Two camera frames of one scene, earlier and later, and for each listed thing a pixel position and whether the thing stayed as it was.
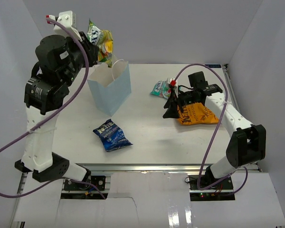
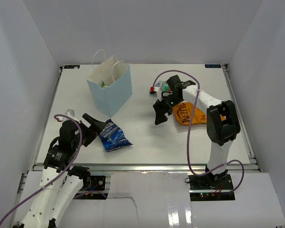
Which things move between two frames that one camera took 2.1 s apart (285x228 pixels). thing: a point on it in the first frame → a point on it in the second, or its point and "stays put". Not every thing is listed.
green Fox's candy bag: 104,39 → 104,86
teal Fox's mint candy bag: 162,89 stays put
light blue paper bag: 111,86 stays put
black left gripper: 92,50 → 93,121
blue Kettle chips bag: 113,137 stays put
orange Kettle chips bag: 196,113 stays put
